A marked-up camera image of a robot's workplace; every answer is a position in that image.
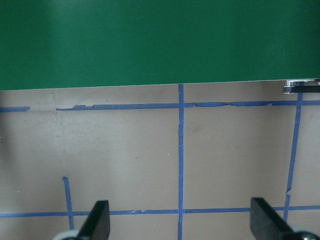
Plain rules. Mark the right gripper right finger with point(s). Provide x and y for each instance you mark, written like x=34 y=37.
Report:
x=265 y=223

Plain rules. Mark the green conveyor belt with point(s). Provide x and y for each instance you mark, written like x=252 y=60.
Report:
x=51 y=44

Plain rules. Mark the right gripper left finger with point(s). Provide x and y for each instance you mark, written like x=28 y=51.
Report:
x=97 y=226

